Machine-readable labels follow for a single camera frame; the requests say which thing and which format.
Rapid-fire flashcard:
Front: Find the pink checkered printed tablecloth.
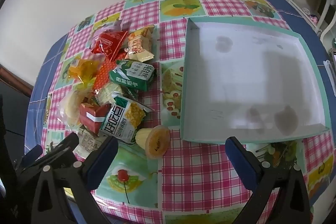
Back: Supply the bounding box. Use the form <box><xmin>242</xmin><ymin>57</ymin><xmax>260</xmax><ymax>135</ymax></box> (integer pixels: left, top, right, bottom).
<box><xmin>43</xmin><ymin>0</ymin><xmax>336</xmax><ymax>224</ymax></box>

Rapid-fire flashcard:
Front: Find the brown wooden rail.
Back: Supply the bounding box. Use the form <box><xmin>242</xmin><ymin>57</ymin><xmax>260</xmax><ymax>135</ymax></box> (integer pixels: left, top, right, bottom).
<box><xmin>0</xmin><ymin>63</ymin><xmax>33</xmax><ymax>94</ymax></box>

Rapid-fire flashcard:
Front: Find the green and white snack packet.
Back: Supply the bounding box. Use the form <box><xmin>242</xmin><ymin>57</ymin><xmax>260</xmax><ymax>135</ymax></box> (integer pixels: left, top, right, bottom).
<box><xmin>109</xmin><ymin>59</ymin><xmax>156</xmax><ymax>92</ymax></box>

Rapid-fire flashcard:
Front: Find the white labelled snack packet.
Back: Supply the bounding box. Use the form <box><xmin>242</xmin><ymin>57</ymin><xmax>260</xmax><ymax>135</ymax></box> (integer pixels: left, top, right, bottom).
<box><xmin>75</xmin><ymin>127</ymin><xmax>105</xmax><ymax>156</ymax></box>

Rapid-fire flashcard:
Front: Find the white small device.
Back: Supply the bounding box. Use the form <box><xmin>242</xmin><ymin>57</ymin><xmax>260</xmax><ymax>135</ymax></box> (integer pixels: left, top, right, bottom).
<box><xmin>323</xmin><ymin>60</ymin><xmax>335</xmax><ymax>79</ymax></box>

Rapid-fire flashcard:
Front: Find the yellow cellophane wrapped snack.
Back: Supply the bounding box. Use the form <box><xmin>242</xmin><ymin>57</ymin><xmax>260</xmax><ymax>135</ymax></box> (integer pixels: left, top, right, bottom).
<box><xmin>68</xmin><ymin>57</ymin><xmax>101</xmax><ymax>88</ymax></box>

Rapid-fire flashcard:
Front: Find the red triangular snack packet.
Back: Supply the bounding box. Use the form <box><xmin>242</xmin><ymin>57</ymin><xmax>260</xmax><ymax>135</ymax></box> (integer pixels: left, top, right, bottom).
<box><xmin>91</xmin><ymin>30</ymin><xmax>129</xmax><ymax>62</ymax></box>

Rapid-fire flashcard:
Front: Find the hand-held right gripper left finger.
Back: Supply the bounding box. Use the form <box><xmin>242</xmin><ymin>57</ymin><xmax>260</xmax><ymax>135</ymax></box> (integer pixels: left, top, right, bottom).
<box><xmin>31</xmin><ymin>137</ymin><xmax>119</xmax><ymax>224</ymax></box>

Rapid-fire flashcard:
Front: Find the beige biscuit packet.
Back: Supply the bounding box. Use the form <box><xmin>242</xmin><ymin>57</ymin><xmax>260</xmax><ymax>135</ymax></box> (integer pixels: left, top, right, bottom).
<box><xmin>123</xmin><ymin>25</ymin><xmax>156</xmax><ymax>62</ymax></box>

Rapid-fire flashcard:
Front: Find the red box-shaped snack packet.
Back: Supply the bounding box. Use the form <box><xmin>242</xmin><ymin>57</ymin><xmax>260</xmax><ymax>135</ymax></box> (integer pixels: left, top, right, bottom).
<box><xmin>79</xmin><ymin>101</ymin><xmax>112</xmax><ymax>132</ymax></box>

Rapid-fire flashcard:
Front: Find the yellow jelly cup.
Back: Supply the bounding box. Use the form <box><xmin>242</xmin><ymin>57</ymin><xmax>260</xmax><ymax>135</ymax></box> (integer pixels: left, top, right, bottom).
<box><xmin>135</xmin><ymin>125</ymin><xmax>171</xmax><ymax>159</ymax></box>

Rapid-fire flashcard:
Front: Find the green yellow corn snack packet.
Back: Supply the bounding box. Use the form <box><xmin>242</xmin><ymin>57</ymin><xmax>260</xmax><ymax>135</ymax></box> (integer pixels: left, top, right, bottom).
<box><xmin>98</xmin><ymin>93</ymin><xmax>155</xmax><ymax>146</ymax></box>

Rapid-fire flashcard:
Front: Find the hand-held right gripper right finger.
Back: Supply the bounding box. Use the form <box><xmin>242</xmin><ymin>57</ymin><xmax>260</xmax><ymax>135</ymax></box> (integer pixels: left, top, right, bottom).
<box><xmin>225</xmin><ymin>136</ymin><xmax>314</xmax><ymax>224</ymax></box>

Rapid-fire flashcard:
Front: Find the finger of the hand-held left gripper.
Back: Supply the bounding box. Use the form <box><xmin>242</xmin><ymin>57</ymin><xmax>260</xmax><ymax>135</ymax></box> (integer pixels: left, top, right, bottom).
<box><xmin>16</xmin><ymin>145</ymin><xmax>44</xmax><ymax>174</ymax></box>
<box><xmin>39</xmin><ymin>132</ymin><xmax>80</xmax><ymax>165</ymax></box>

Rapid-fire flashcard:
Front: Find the orange-red patterned snack packet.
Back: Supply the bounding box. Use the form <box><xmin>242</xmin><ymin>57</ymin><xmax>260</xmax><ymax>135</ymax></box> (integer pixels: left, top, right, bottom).
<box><xmin>92</xmin><ymin>61</ymin><xmax>118</xmax><ymax>90</ymax></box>

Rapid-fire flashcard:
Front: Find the white box with teal rim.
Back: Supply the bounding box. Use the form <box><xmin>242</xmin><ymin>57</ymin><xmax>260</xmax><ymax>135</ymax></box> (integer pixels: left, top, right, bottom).
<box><xmin>180</xmin><ymin>17</ymin><xmax>331</xmax><ymax>144</ymax></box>

